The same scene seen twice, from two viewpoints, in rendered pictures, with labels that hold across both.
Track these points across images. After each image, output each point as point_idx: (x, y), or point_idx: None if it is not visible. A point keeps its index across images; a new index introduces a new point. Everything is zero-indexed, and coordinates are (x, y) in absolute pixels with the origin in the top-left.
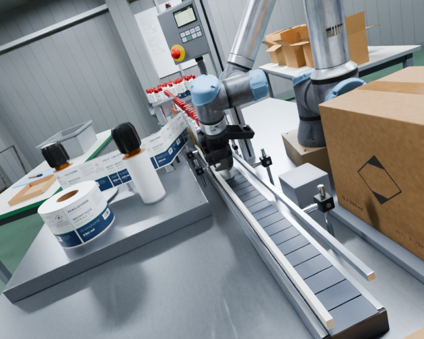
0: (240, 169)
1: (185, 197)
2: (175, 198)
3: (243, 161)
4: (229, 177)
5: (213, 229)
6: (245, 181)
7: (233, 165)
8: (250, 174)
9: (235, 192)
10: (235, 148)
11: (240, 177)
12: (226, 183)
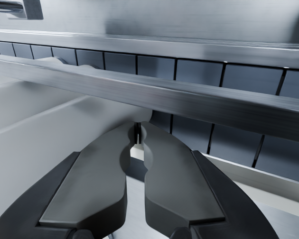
0: (107, 40)
1: (141, 214)
2: (126, 221)
3: (266, 114)
4: (150, 112)
5: (298, 221)
6: (225, 79)
7: (64, 44)
8: (114, 4)
9: (270, 148)
10: None
11: (168, 72)
12: (237, 183)
